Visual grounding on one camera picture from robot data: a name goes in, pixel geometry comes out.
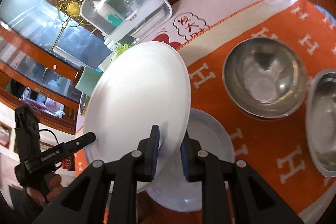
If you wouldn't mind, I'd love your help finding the mint green canister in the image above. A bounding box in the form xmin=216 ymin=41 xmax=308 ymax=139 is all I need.
xmin=72 ymin=66 xmax=103 ymax=97

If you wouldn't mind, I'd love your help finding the green tissue pack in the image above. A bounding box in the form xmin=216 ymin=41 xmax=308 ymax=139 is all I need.
xmin=98 ymin=44 xmax=132 ymax=72

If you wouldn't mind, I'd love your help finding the framed wall picture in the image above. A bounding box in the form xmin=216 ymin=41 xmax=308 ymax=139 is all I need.
xmin=0 ymin=122 xmax=12 ymax=148

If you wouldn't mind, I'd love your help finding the black cable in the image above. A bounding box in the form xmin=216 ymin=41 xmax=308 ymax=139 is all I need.
xmin=38 ymin=128 xmax=60 ymax=146

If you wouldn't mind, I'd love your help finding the pink steel bowl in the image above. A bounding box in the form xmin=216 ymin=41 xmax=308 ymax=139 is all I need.
xmin=222 ymin=38 xmax=308 ymax=120

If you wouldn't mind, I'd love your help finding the glass sliding door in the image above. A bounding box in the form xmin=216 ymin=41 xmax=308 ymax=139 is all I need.
xmin=1 ymin=0 xmax=178 ymax=134

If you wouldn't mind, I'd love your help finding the person left hand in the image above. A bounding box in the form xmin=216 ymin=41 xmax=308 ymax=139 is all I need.
xmin=26 ymin=174 xmax=65 ymax=205

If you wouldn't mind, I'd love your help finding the large steel bowl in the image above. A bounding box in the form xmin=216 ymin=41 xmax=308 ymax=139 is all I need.
xmin=305 ymin=68 xmax=335 ymax=177

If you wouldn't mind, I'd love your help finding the white large plate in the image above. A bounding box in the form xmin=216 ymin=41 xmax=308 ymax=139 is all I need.
xmin=84 ymin=42 xmax=191 ymax=178

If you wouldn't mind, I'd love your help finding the blue patterned porcelain plate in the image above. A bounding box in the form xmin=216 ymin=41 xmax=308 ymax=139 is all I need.
xmin=146 ymin=109 xmax=235 ymax=213

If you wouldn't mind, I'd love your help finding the white clear-door storage box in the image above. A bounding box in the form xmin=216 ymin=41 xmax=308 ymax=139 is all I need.
xmin=80 ymin=0 xmax=173 ymax=46

